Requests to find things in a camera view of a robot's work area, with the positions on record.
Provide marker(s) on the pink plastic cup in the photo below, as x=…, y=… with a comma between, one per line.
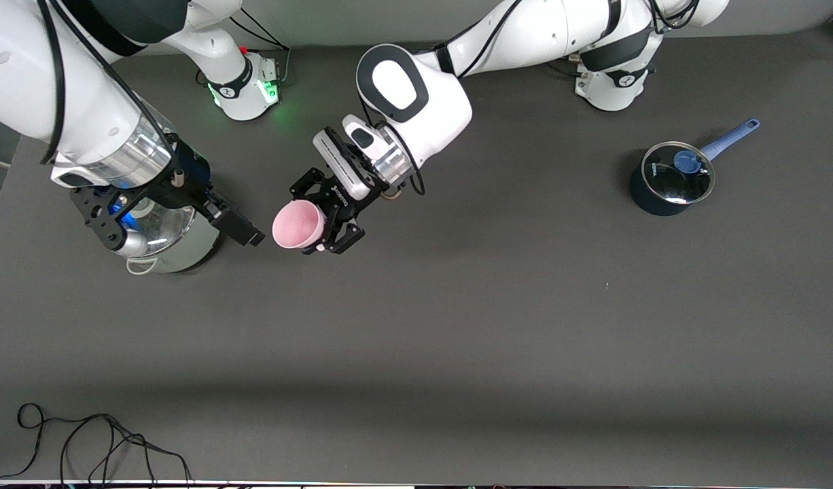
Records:
x=295, y=225

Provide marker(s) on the dark blue saucepan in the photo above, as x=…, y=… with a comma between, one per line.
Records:
x=651, y=204

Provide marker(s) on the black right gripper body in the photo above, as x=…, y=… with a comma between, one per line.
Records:
x=191, y=178

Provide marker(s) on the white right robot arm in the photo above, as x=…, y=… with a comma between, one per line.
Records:
x=22, y=68

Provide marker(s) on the glass lid with blue knob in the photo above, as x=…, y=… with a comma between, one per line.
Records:
x=668, y=183

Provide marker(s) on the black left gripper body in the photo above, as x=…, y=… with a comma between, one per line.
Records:
x=336, y=198

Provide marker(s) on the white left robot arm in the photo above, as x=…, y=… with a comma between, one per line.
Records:
x=525, y=34

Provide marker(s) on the grey-green cooking pot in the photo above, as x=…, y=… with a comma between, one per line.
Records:
x=199, y=248

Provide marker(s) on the glass lid with copper knob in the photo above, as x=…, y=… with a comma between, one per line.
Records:
x=172, y=227

